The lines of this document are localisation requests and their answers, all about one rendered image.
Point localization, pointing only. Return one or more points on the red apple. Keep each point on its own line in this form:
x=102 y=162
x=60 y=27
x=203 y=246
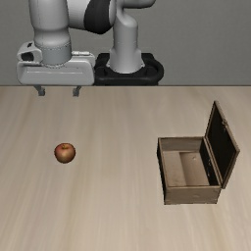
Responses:
x=64 y=153

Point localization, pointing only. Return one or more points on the brown wooden box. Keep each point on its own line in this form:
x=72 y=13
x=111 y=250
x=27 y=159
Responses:
x=191 y=191

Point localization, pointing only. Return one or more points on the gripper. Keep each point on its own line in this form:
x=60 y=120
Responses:
x=54 y=73

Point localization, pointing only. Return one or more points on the brown wooden box lid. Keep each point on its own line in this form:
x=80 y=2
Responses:
x=222 y=147

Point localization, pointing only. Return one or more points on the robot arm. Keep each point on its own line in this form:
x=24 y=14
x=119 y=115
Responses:
x=125 y=49

